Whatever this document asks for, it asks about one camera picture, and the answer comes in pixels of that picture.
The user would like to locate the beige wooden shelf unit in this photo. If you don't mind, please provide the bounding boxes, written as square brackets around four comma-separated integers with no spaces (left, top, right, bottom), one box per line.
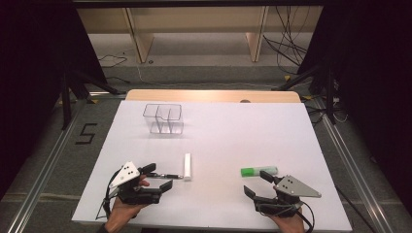
[77,6,325,64]

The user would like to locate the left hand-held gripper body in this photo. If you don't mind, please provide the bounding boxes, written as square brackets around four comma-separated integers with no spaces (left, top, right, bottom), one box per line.
[108,160,163,206]

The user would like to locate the black tripod stand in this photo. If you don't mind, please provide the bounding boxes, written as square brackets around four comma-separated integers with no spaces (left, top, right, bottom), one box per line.
[60,69,127,130]
[271,61,338,125]

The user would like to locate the black curtain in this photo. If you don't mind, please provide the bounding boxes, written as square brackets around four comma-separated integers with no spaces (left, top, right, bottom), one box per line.
[0,0,109,199]
[296,0,412,206]

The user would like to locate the long black floor cable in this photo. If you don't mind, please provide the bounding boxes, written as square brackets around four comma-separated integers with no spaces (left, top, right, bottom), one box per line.
[333,183,377,233]

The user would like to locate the person's left hand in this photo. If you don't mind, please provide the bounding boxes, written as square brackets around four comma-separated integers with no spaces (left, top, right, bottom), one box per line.
[105,176,151,233]

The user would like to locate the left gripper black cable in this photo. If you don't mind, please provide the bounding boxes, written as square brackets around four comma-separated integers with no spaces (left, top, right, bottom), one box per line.
[95,169,122,221]

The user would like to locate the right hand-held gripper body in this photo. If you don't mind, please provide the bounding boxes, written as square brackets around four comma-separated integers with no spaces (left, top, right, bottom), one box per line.
[254,174,323,218]

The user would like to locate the black frame bar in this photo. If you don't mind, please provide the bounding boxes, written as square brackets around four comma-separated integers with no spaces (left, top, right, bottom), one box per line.
[72,0,325,9]

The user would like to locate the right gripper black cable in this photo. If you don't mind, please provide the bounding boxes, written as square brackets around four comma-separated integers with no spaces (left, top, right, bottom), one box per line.
[299,200,316,233]

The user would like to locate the clear plastic pen organizer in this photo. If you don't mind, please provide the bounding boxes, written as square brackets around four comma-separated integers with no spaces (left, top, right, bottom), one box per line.
[142,103,185,136]

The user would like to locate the light wooden table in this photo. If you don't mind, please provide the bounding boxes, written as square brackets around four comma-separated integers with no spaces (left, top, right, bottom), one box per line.
[125,89,302,104]

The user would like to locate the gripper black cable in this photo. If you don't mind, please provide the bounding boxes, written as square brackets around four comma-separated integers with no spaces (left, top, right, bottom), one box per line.
[95,169,122,221]
[299,200,316,233]

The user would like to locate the green highlighter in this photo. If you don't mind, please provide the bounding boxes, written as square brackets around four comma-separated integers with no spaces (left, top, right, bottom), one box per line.
[240,165,279,178]

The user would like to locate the person's right hand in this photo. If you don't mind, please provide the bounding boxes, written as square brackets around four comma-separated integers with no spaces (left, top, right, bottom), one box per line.
[268,207,307,233]

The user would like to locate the bundle of black cables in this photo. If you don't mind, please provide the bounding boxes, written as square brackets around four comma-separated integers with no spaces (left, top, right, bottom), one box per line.
[262,5,312,76]

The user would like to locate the metal floor rail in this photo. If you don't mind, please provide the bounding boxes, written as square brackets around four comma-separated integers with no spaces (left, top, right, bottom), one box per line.
[313,96,395,233]
[6,100,86,233]

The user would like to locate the thin black floor cable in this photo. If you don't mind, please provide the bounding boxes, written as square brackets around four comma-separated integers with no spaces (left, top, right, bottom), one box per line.
[98,53,128,69]

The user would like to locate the white eraser stick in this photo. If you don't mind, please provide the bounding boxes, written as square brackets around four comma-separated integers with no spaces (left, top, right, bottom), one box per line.
[184,152,192,182]

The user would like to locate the black pen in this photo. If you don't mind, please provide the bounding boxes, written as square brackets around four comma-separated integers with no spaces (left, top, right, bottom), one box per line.
[145,173,185,180]

